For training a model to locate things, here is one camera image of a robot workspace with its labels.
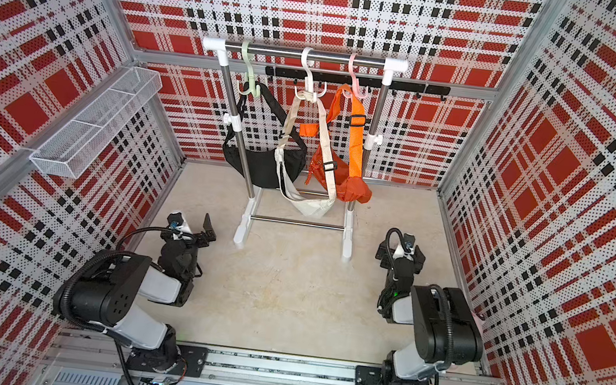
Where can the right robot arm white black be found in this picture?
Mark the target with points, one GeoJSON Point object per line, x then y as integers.
{"type": "Point", "coordinates": [446, 332]}

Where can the orange sling bag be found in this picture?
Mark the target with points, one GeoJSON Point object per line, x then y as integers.
{"type": "Point", "coordinates": [348, 177]}

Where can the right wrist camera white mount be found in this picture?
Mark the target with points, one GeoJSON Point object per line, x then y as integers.
{"type": "Point", "coordinates": [406, 247]}

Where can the metal clothes rack white joints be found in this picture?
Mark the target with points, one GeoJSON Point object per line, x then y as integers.
{"type": "Point", "coordinates": [308, 113]}

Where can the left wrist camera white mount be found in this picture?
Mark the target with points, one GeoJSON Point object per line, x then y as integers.
{"type": "Point", "coordinates": [178, 224]}

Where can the black sling bag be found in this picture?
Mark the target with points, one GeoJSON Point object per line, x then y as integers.
{"type": "Point", "coordinates": [262, 165]}

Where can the cream sling bag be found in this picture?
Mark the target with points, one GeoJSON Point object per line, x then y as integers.
{"type": "Point", "coordinates": [308, 207]}

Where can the pink plastic hook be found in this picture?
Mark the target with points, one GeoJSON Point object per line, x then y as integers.
{"type": "Point", "coordinates": [355, 82]}

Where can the green plastic hook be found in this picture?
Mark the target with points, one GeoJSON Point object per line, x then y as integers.
{"type": "Point", "coordinates": [251, 86]}

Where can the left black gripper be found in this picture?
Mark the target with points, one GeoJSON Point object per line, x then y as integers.
{"type": "Point", "coordinates": [195, 239]}

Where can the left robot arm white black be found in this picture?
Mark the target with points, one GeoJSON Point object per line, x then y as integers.
{"type": "Point", "coordinates": [102, 295]}

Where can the white wire mesh basket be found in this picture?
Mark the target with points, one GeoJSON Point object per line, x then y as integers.
{"type": "Point", "coordinates": [74, 147]}

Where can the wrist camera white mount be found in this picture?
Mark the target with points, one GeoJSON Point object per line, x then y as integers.
{"type": "Point", "coordinates": [178, 224]}
{"type": "Point", "coordinates": [406, 247]}

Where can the white plastic hook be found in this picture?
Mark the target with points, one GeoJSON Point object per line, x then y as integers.
{"type": "Point", "coordinates": [309, 93]}

